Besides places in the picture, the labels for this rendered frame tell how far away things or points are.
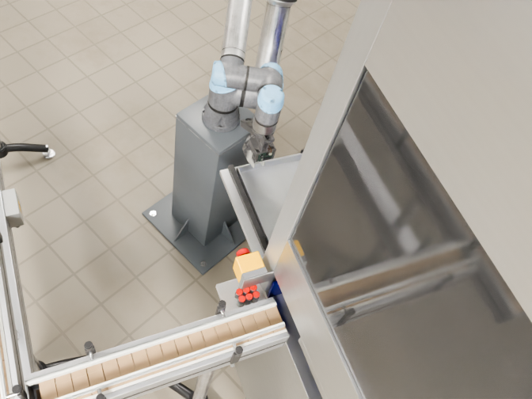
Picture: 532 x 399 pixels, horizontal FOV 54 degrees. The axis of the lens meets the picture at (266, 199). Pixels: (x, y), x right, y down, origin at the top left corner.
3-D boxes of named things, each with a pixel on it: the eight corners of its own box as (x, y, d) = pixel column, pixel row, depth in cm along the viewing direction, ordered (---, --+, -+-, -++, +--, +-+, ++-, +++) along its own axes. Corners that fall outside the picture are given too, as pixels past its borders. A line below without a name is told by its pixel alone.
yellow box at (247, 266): (263, 282, 151) (267, 271, 145) (240, 289, 149) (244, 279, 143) (254, 260, 154) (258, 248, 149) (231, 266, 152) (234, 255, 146)
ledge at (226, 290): (271, 316, 156) (272, 313, 155) (230, 329, 152) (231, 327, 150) (254, 275, 163) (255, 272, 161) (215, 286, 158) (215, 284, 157)
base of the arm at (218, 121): (193, 115, 203) (195, 96, 195) (221, 97, 210) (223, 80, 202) (219, 138, 199) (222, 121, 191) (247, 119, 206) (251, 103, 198)
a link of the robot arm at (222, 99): (209, 86, 199) (212, 59, 188) (244, 92, 201) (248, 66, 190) (205, 109, 193) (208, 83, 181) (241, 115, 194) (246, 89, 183)
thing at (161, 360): (266, 303, 160) (275, 283, 147) (285, 351, 153) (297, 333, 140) (29, 378, 137) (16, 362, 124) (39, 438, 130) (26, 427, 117)
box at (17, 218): (24, 225, 202) (19, 213, 194) (10, 228, 200) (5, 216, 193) (20, 199, 207) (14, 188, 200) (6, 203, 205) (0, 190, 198)
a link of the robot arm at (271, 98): (286, 83, 153) (285, 104, 148) (279, 108, 162) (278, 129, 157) (260, 79, 152) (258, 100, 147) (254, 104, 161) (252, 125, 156)
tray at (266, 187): (342, 237, 174) (345, 232, 171) (271, 257, 165) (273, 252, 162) (302, 158, 189) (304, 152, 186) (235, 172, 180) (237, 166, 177)
